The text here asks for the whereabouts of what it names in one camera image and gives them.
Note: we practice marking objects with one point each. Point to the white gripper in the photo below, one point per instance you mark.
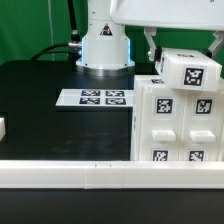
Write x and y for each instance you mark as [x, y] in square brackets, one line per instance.
[177, 14]

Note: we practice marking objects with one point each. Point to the white cabinet top block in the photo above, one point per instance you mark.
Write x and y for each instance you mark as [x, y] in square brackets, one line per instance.
[188, 69]

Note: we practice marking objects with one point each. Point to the white cabinet body box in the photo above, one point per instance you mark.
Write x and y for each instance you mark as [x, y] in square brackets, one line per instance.
[156, 80]

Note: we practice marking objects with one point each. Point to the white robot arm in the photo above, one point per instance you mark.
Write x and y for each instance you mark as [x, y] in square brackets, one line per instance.
[105, 45]

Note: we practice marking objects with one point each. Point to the white left fence piece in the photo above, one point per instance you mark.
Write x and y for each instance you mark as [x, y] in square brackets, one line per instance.
[2, 128]

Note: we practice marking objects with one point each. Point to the white marker base plate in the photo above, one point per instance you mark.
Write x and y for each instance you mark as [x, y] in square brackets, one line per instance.
[95, 98]

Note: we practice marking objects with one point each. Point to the white front fence rail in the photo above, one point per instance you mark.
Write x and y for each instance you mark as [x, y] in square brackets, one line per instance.
[111, 174]

